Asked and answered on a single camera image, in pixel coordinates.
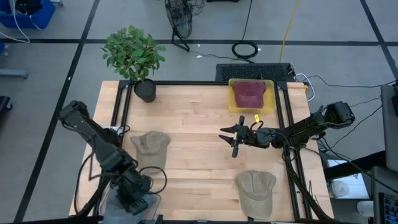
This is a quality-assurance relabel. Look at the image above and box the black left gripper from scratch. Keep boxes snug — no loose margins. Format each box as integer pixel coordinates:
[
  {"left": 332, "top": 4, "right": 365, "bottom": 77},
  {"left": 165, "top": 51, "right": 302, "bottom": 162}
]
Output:
[{"left": 119, "top": 174, "right": 154, "bottom": 216}]

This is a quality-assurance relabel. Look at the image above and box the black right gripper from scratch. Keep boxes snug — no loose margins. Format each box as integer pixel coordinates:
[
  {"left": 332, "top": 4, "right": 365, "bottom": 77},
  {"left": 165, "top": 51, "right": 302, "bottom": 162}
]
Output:
[{"left": 218, "top": 114, "right": 276, "bottom": 159}]

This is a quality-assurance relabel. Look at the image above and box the blue-grey baseball cap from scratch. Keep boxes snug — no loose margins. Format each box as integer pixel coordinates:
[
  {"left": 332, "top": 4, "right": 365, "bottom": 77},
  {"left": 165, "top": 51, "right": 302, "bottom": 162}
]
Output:
[{"left": 104, "top": 185, "right": 161, "bottom": 224}]

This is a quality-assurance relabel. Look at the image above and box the maroon baseball cap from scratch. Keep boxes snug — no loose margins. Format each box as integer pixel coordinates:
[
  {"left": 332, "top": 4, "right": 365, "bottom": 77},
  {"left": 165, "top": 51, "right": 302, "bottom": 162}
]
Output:
[{"left": 232, "top": 81, "right": 267, "bottom": 109}]

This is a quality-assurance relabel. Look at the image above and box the khaki baseball cap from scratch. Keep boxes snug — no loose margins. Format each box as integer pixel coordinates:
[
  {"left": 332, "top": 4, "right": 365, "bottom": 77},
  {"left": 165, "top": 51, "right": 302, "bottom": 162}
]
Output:
[
  {"left": 129, "top": 130, "right": 172, "bottom": 174},
  {"left": 234, "top": 169, "right": 277, "bottom": 220}
]

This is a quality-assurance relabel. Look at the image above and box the yellow plastic bin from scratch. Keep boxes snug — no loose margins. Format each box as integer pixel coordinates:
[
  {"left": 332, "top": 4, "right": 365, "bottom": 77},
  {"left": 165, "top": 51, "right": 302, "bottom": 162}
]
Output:
[{"left": 228, "top": 78, "right": 277, "bottom": 114}]

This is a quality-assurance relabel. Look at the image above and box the black computer case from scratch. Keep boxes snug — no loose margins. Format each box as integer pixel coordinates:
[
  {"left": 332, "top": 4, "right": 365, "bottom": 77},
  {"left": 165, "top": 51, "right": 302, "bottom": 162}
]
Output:
[{"left": 215, "top": 62, "right": 296, "bottom": 83}]

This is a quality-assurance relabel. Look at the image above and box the white tape roll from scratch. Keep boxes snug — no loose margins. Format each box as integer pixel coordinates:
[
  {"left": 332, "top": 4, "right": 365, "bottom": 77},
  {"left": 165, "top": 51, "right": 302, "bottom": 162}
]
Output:
[{"left": 329, "top": 179, "right": 351, "bottom": 198}]

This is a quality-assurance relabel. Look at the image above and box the green potted plant black pot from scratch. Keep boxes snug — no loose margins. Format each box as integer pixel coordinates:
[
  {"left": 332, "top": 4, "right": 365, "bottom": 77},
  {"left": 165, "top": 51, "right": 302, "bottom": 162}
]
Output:
[{"left": 101, "top": 24, "right": 167, "bottom": 103}]

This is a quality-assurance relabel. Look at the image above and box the black floor fan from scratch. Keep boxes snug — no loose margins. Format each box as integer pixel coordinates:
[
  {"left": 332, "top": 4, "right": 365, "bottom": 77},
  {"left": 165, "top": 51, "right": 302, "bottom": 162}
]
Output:
[{"left": 164, "top": 0, "right": 194, "bottom": 52}]

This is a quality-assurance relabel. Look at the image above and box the black bar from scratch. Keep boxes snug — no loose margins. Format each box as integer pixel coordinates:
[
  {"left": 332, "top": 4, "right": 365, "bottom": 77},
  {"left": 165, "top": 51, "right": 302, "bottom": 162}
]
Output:
[{"left": 323, "top": 150, "right": 386, "bottom": 180}]

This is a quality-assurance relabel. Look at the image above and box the white cup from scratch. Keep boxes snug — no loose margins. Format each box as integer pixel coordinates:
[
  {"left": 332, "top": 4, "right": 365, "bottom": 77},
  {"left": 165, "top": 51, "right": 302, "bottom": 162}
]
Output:
[{"left": 356, "top": 200, "right": 374, "bottom": 218}]

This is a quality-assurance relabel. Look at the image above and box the black chair caster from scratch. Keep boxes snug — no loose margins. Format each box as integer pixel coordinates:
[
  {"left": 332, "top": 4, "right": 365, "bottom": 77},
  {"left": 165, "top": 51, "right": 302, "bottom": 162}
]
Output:
[{"left": 0, "top": 95, "right": 13, "bottom": 113}]

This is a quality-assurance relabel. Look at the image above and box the grey monitor panel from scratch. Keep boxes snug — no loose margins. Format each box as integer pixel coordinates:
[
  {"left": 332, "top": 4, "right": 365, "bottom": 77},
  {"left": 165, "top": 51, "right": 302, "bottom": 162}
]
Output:
[{"left": 380, "top": 83, "right": 398, "bottom": 174}]

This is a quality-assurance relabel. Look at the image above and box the grey equipment box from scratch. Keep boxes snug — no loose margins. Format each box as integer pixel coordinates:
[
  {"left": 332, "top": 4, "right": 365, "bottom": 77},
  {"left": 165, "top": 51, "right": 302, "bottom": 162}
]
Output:
[{"left": 371, "top": 166, "right": 398, "bottom": 224}]

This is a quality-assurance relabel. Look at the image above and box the grey furniture foot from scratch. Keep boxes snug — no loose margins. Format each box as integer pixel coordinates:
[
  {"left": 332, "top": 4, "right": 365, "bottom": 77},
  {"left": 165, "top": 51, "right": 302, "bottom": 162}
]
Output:
[{"left": 0, "top": 68, "right": 29, "bottom": 80}]

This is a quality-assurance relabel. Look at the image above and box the dark display screen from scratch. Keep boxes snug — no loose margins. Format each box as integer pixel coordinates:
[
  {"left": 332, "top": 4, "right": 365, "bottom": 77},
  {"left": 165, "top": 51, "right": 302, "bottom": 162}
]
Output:
[{"left": 378, "top": 192, "right": 398, "bottom": 224}]

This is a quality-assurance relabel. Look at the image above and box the blue storage bin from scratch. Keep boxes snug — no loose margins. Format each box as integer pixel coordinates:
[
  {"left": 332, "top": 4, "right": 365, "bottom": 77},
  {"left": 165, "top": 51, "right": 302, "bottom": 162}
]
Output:
[{"left": 0, "top": 0, "right": 57, "bottom": 30}]

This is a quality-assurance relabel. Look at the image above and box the black base cable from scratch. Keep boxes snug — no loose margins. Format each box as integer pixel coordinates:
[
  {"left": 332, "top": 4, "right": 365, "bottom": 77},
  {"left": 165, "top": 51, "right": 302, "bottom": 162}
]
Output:
[{"left": 73, "top": 152, "right": 105, "bottom": 215}]

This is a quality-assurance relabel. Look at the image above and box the black aluminium table frame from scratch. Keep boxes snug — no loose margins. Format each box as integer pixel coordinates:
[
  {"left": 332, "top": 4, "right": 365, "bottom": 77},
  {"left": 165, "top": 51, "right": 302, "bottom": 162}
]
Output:
[{"left": 74, "top": 79, "right": 335, "bottom": 222}]

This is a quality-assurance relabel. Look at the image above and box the black fan cable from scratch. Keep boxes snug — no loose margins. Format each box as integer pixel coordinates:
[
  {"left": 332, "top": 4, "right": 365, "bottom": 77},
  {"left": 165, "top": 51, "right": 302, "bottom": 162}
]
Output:
[{"left": 189, "top": 50, "right": 254, "bottom": 63}]

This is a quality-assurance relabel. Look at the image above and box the black coiled cable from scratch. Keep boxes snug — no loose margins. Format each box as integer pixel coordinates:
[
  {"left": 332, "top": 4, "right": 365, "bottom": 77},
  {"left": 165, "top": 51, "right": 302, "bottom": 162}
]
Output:
[{"left": 231, "top": 0, "right": 260, "bottom": 59}]

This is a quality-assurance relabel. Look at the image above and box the white looped cable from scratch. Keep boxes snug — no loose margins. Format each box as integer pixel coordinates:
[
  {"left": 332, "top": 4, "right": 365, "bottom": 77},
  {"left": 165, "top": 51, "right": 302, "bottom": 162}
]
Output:
[{"left": 294, "top": 72, "right": 316, "bottom": 103}]

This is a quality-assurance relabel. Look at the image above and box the yellow cable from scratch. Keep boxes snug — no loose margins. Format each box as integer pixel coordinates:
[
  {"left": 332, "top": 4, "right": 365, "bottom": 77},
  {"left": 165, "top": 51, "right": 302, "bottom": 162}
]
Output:
[{"left": 278, "top": 0, "right": 302, "bottom": 63}]

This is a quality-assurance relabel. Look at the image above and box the long black floor cable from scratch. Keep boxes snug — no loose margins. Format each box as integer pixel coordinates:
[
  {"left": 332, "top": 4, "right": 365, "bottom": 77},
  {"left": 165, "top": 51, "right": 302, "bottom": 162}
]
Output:
[{"left": 303, "top": 74, "right": 398, "bottom": 90}]

